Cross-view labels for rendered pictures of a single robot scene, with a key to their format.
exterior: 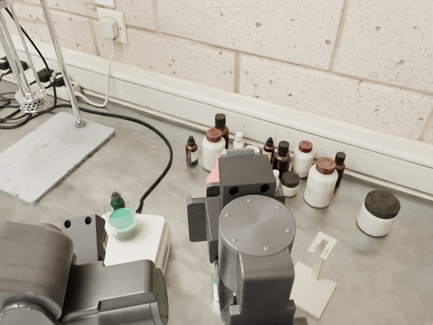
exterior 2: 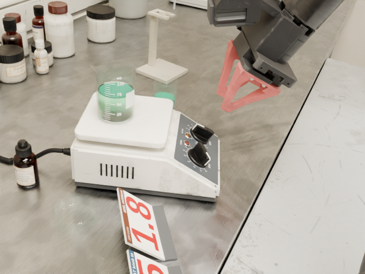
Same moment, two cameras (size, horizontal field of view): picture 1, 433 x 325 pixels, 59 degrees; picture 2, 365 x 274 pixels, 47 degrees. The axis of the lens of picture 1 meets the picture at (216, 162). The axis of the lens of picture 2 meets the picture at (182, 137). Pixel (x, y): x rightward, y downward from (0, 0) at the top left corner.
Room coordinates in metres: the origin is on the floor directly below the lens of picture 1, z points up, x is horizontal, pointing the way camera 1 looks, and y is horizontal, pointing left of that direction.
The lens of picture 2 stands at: (0.37, 0.66, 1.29)
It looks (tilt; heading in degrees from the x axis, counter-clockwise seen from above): 34 degrees down; 265
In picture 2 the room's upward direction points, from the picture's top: 6 degrees clockwise
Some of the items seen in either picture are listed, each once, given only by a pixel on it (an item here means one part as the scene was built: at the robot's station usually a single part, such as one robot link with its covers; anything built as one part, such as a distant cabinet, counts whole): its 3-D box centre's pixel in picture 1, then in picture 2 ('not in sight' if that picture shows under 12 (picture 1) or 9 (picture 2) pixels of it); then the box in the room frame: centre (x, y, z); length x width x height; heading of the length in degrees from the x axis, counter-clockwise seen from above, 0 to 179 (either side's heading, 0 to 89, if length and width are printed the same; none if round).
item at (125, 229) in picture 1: (122, 218); (113, 91); (0.42, 0.16, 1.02); 0.06 x 0.05 x 0.08; 174
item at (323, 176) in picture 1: (321, 181); (59, 29); (0.58, -0.23, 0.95); 0.06 x 0.06 x 0.11
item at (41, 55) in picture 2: (274, 182); (41, 56); (0.60, -0.13, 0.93); 0.03 x 0.03 x 0.07
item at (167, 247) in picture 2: not in sight; (145, 222); (0.37, 0.30, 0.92); 0.09 x 0.06 x 0.04; 102
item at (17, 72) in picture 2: not in sight; (10, 63); (0.65, -0.09, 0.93); 0.05 x 0.05 x 0.06
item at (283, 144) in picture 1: (281, 159); (12, 42); (0.66, -0.15, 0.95); 0.04 x 0.04 x 0.10
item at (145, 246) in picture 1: (126, 240); (127, 117); (0.41, 0.16, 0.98); 0.12 x 0.12 x 0.01; 85
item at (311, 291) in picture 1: (313, 270); (164, 43); (0.36, -0.17, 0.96); 0.08 x 0.08 x 0.13; 54
